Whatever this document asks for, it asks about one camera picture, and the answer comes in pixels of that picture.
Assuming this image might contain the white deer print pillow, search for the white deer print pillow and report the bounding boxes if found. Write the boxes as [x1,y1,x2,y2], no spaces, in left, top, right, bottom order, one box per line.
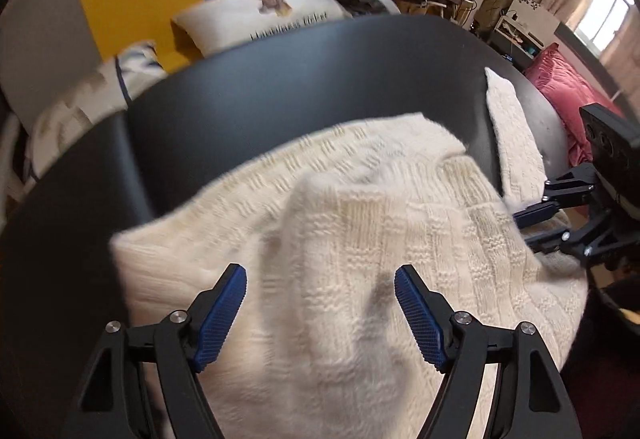
[172,0,350,57]

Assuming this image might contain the small side window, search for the small side window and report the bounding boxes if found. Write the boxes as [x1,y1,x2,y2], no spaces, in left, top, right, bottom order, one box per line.
[574,0,634,56]

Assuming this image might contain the cream knitted sweater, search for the cream knitted sweater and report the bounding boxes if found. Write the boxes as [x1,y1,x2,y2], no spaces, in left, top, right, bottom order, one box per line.
[111,71,588,438]

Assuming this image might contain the patterned cat print pillow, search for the patterned cat print pillow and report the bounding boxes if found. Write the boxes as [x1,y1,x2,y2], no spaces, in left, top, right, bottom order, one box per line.
[26,40,167,181]

